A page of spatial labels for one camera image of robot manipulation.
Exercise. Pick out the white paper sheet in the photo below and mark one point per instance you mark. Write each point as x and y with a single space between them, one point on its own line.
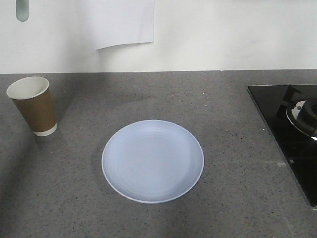
120 22

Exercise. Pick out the white plastic spoon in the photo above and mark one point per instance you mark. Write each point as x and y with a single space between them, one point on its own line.
22 10

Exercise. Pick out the light blue plate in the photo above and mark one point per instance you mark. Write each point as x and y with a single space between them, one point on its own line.
152 161

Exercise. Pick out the black gas stove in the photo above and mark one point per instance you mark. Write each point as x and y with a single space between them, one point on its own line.
290 112

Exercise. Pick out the brown paper cup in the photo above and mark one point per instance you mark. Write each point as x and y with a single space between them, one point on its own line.
32 97

